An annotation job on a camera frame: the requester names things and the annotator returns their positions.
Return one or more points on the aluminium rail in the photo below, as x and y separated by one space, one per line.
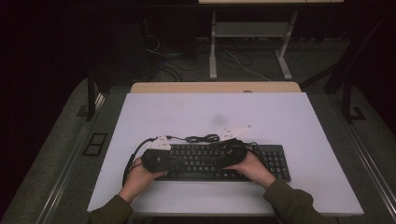
67 174
370 168

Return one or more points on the wooden table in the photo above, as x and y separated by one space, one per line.
186 87

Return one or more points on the black metal stand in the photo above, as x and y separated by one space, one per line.
91 96
347 81

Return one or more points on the grey round table grommet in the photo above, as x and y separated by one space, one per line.
247 91

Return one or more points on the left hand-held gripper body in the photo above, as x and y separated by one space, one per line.
155 160

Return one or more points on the black floor socket frame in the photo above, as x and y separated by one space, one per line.
95 144

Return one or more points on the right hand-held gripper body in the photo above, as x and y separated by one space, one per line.
236 152

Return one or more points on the white metal desk frame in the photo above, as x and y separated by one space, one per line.
252 29

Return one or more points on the white board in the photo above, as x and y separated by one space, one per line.
218 105

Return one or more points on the person's left hand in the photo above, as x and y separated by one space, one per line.
140 180

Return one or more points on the black computer keyboard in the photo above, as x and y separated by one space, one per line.
199 161

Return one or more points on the person's right hand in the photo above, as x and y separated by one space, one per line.
253 171

